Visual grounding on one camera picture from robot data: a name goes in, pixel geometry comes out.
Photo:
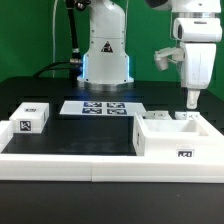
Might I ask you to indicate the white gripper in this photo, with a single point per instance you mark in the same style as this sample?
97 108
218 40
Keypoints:
196 51

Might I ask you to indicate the white cabinet door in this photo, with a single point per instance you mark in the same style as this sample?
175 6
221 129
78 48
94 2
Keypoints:
186 115
158 115

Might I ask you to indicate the white cabinet body box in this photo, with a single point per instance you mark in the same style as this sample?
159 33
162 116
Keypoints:
170 139

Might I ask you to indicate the white marker base plate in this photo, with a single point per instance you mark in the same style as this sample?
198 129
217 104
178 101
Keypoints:
99 108

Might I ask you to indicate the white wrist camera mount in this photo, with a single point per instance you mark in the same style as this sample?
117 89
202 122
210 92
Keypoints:
168 55

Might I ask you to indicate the small white cabinet top block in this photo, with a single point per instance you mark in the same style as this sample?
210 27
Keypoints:
30 117

